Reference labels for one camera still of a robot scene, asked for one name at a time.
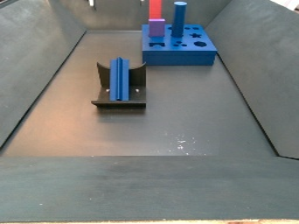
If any blue star prism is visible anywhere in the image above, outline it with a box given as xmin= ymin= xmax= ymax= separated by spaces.
xmin=109 ymin=57 xmax=129 ymax=101

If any dark curved fixture cradle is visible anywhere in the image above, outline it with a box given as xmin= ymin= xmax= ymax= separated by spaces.
xmin=90 ymin=64 xmax=145 ymax=109

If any red rectangular block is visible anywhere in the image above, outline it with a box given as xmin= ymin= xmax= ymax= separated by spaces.
xmin=148 ymin=0 xmax=161 ymax=19

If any purple block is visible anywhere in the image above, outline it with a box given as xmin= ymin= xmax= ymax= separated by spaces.
xmin=148 ymin=18 xmax=164 ymax=37

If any blue cylinder peg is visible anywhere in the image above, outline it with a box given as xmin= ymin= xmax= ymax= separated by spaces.
xmin=172 ymin=1 xmax=186 ymax=38

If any blue shape sorter base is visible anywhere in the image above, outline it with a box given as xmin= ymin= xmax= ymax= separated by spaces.
xmin=141 ymin=24 xmax=217 ymax=66

